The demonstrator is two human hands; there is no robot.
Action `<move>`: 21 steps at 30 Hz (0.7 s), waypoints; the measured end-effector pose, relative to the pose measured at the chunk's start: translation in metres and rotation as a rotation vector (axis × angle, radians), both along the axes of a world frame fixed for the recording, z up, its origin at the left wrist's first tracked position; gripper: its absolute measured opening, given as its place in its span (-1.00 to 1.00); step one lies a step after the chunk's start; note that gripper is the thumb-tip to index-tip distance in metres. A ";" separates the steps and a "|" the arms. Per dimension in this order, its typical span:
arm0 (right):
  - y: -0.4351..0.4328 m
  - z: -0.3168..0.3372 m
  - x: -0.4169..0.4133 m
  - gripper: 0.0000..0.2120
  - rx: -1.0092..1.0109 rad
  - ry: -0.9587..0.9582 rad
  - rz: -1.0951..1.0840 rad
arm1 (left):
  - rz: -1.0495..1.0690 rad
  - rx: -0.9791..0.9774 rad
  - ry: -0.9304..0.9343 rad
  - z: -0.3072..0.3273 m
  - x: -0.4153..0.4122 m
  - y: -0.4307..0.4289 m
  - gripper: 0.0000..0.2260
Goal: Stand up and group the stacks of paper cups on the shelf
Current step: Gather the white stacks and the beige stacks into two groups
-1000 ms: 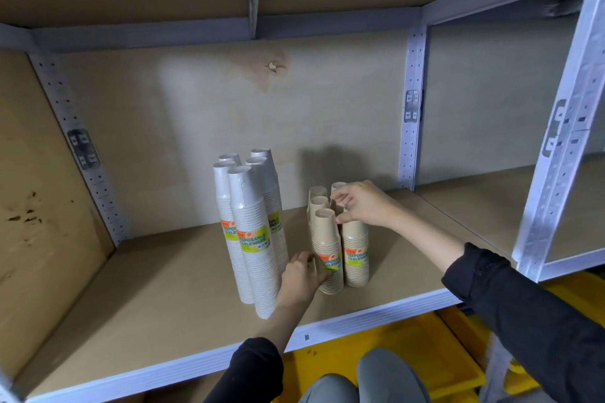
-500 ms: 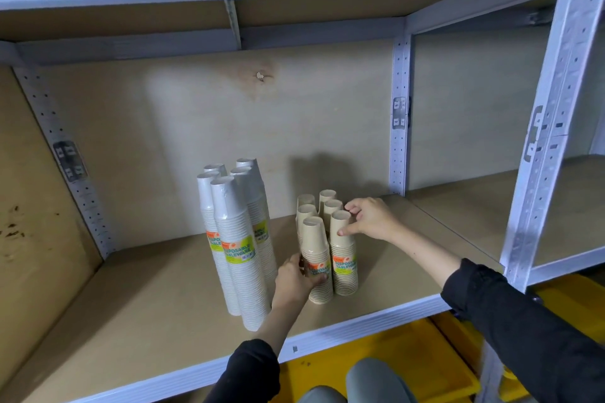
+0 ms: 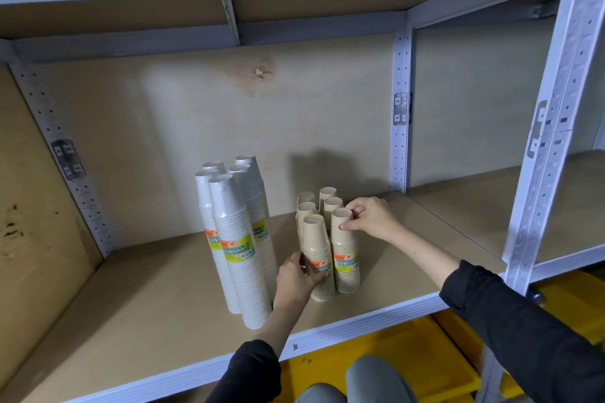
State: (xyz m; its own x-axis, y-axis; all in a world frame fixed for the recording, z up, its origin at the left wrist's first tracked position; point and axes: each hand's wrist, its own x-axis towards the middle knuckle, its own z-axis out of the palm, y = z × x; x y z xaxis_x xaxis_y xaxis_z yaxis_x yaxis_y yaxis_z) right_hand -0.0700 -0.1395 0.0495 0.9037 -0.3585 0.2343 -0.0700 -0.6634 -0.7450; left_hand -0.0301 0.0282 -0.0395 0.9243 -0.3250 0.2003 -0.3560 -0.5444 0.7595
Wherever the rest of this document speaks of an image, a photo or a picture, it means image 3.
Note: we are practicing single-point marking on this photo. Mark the metal bolt head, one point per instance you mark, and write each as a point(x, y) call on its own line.
point(259, 72)

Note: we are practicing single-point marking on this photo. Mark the stack of white plastic cups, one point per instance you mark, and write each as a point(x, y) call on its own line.
point(241, 265)
point(254, 175)
point(215, 166)
point(208, 209)
point(253, 199)

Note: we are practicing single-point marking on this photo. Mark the white metal shelf wooden boards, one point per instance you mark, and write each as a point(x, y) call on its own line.
point(142, 284)

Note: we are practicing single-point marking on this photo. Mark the person's left hand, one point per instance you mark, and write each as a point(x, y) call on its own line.
point(295, 282)

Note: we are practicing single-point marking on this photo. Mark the grey upright joint plate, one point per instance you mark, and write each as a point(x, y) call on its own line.
point(69, 159)
point(543, 129)
point(401, 109)

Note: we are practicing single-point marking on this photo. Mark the person's left forearm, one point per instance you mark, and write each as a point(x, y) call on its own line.
point(255, 360)

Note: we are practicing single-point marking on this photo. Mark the stack of beige paper cups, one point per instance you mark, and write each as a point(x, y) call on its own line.
point(327, 192)
point(345, 261)
point(319, 247)
point(305, 211)
point(306, 197)
point(332, 206)

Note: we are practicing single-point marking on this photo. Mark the person's right leg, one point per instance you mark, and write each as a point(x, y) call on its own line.
point(378, 379)

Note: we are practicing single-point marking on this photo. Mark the person's right hand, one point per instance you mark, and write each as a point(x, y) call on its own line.
point(373, 218)

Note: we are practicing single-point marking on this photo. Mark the person's right forearm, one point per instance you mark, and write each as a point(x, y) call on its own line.
point(510, 322)

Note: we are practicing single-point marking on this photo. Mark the person's leg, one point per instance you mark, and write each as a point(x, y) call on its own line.
point(378, 379)
point(321, 393)

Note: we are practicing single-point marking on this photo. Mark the person's left leg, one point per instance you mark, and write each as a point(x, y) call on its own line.
point(321, 393)

